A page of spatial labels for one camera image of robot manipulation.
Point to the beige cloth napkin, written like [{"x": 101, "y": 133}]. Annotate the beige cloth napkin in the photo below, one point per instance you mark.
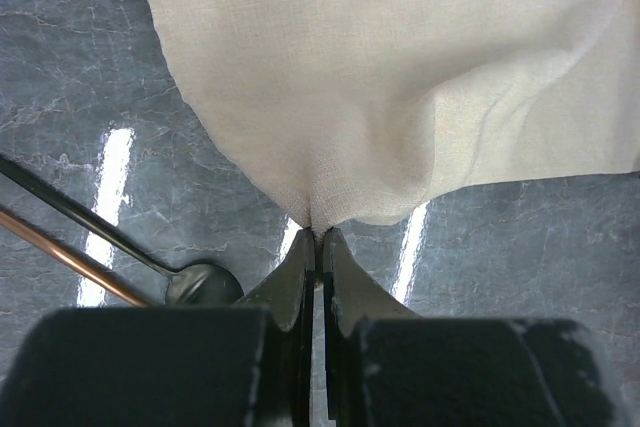
[{"x": 365, "y": 109}]

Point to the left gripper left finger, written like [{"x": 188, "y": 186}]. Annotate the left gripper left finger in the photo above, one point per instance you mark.
[{"x": 282, "y": 291}]

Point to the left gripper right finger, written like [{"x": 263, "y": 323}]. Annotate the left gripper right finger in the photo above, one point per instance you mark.
[{"x": 355, "y": 294}]

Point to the black spoon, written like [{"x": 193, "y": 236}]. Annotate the black spoon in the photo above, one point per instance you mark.
[{"x": 201, "y": 284}]

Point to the copper spoon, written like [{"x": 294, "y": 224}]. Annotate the copper spoon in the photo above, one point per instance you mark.
[{"x": 79, "y": 263}]

